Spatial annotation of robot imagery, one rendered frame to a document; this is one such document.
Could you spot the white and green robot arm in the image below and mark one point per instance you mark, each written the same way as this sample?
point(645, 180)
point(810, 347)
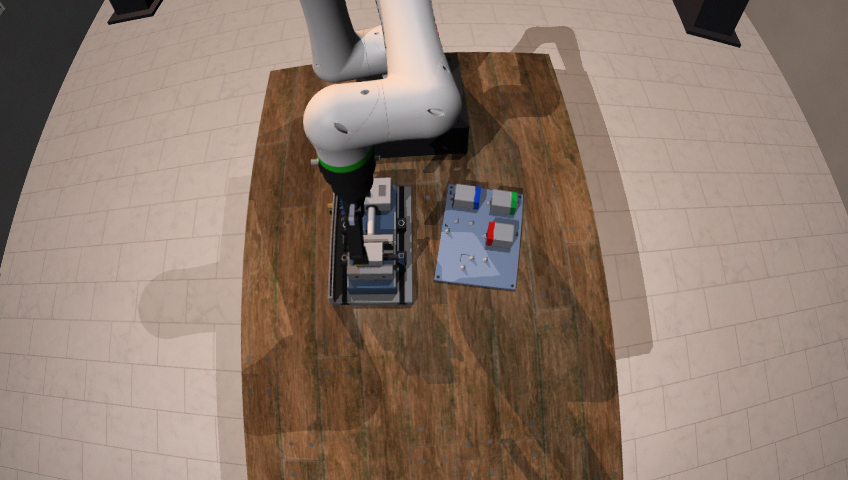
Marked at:
point(421, 97)

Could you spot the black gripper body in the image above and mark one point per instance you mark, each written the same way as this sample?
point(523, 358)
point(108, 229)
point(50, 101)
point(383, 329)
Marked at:
point(352, 196)

